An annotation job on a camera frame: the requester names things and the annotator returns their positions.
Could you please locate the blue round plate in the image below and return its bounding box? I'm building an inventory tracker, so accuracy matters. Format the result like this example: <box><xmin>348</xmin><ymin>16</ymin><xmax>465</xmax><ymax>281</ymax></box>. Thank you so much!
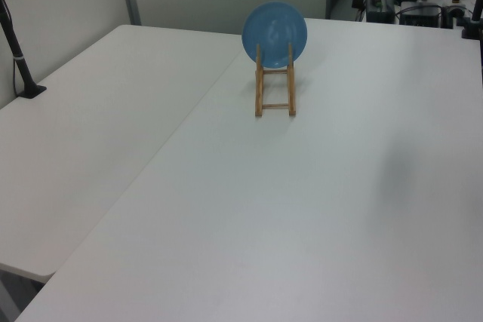
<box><xmin>241</xmin><ymin>1</ymin><xmax>309</xmax><ymax>69</ymax></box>

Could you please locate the wooden plate rack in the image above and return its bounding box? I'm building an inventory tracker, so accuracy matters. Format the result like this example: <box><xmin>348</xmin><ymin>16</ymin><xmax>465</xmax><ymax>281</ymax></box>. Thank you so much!
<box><xmin>254</xmin><ymin>42</ymin><xmax>297</xmax><ymax>118</ymax></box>

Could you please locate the black computer box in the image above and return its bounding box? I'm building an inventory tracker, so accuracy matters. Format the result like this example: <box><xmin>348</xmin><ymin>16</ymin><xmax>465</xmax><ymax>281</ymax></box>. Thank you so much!
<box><xmin>401</xmin><ymin>5</ymin><xmax>443</xmax><ymax>29</ymax></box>

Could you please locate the black clamp stand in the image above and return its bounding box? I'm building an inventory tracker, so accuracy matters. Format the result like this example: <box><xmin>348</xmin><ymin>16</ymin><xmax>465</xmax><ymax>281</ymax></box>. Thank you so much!
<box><xmin>460</xmin><ymin>0</ymin><xmax>483</xmax><ymax>40</ymax></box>

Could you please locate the thin cable along pole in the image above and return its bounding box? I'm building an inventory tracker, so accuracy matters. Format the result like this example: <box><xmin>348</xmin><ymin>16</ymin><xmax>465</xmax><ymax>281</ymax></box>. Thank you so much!
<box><xmin>10</xmin><ymin>56</ymin><xmax>20</xmax><ymax>97</ymax></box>

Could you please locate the black camera stand pole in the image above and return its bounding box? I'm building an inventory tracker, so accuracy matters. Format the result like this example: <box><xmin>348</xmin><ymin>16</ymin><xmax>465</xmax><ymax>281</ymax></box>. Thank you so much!
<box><xmin>0</xmin><ymin>0</ymin><xmax>48</xmax><ymax>100</ymax></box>

